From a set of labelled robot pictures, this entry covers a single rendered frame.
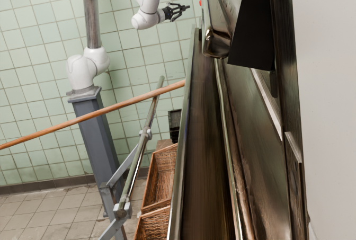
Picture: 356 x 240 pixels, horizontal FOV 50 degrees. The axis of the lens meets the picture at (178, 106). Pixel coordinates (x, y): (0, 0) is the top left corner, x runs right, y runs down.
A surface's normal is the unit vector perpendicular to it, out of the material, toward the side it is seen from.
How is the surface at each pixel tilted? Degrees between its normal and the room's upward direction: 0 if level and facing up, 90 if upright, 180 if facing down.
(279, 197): 70
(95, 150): 90
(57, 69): 90
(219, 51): 90
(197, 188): 10
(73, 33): 90
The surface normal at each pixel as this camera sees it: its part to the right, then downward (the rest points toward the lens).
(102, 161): 0.00, 0.37
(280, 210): -0.98, -0.18
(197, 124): 0.00, -0.93
